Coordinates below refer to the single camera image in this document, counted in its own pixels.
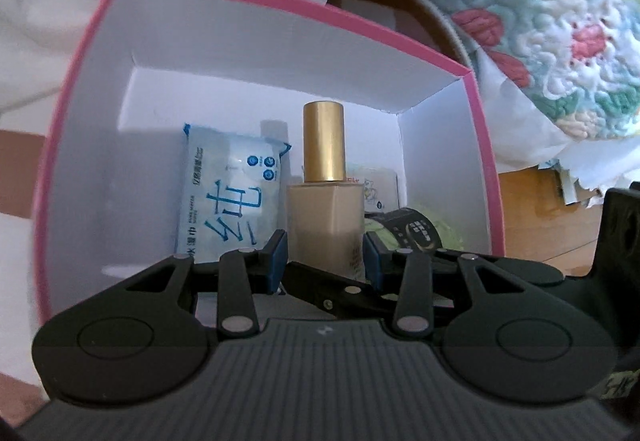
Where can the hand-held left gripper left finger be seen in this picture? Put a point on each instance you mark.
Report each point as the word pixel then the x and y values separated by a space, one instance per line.
pixel 277 261

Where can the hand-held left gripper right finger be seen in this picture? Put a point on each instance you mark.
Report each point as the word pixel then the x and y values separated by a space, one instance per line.
pixel 372 256

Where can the small white tissue pack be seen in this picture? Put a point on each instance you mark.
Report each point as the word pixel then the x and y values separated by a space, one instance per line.
pixel 380 191

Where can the beige foundation bottle gold cap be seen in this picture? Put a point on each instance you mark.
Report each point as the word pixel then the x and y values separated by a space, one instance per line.
pixel 322 211

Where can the green yarn ball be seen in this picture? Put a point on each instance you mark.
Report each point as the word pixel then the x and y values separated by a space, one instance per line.
pixel 445 231

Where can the blue wet wipes pack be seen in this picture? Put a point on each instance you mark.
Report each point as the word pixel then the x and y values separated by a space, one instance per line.
pixel 225 181

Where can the pink cardboard box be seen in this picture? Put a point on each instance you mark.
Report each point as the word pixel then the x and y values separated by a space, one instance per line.
pixel 430 151

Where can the blue printed paper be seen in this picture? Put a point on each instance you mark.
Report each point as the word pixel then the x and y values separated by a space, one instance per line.
pixel 570 186

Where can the floral quilted bedspread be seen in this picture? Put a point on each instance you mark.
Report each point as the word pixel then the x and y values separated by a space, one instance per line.
pixel 550 21

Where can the checkered grey brown rug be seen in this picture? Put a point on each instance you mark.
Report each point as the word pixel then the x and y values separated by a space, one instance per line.
pixel 15 156

